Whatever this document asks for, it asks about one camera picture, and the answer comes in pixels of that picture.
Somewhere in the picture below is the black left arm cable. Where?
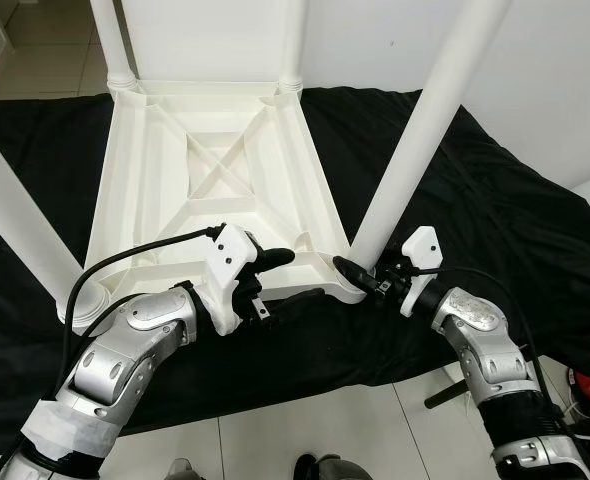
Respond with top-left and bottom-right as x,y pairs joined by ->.
63,227 -> 226,353

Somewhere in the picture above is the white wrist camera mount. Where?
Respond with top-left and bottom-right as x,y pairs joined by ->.
399,227 -> 444,317
199,225 -> 268,337

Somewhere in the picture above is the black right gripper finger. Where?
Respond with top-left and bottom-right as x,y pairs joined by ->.
332,255 -> 384,294

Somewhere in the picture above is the black table cloth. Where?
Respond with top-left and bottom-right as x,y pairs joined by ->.
0,85 -> 590,463

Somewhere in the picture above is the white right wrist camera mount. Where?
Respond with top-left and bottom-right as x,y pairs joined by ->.
399,227 -> 444,317

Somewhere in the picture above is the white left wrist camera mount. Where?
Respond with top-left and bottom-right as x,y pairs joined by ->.
199,225 -> 268,337

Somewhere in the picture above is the dark robot right foot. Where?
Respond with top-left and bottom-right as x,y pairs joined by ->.
292,454 -> 378,480

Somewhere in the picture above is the grey robot left foot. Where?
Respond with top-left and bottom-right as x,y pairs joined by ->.
165,458 -> 202,480

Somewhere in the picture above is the black metal frame bar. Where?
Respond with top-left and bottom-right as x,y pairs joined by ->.
424,376 -> 472,410

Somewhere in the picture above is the white plastic ribbed table top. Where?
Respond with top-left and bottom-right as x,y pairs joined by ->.
60,78 -> 368,331

